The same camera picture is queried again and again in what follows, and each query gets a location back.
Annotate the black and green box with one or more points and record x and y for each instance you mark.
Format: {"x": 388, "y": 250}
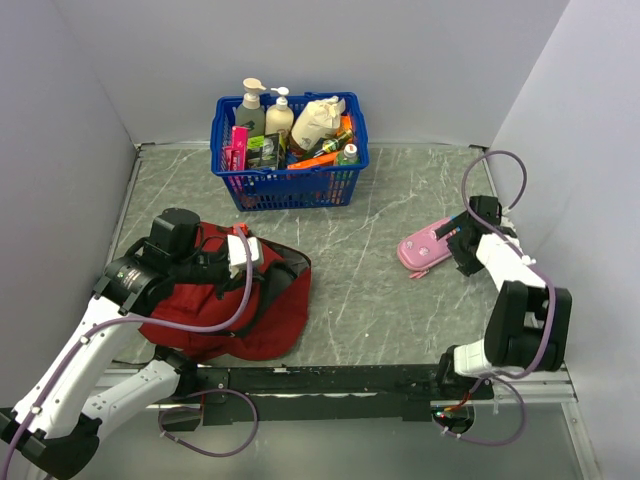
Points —
{"x": 265, "y": 152}

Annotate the green drink bottle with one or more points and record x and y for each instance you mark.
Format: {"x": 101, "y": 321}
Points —
{"x": 347, "y": 156}

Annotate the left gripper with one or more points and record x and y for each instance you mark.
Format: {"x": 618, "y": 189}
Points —
{"x": 234, "y": 276}

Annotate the pink cartoon pencil case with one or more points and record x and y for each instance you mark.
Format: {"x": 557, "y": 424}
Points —
{"x": 421, "y": 251}

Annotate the pink box in basket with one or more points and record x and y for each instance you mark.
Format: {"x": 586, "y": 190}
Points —
{"x": 235, "y": 153}

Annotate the red backpack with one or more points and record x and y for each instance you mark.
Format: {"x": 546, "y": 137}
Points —
{"x": 257, "y": 322}

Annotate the cream pump bottle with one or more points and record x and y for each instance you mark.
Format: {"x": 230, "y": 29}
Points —
{"x": 279, "y": 117}

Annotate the aluminium rail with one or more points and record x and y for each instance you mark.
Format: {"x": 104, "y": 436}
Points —
{"x": 539, "y": 387}

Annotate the blue plastic basket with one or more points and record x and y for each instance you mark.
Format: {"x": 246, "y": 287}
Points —
{"x": 268, "y": 189}

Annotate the grey pump bottle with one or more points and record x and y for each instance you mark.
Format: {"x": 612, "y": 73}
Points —
{"x": 250, "y": 114}

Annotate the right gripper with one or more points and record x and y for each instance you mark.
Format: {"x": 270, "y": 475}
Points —
{"x": 466, "y": 262}

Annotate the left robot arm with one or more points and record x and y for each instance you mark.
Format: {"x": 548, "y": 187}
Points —
{"x": 57, "y": 426}

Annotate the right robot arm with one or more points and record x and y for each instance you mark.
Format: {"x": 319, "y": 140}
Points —
{"x": 528, "y": 328}

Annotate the beige paper bag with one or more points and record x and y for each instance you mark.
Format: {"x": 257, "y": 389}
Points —
{"x": 319, "y": 119}

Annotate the orange package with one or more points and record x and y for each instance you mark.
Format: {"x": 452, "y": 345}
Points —
{"x": 306, "y": 161}

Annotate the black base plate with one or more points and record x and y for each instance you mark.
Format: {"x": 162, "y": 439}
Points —
{"x": 297, "y": 393}

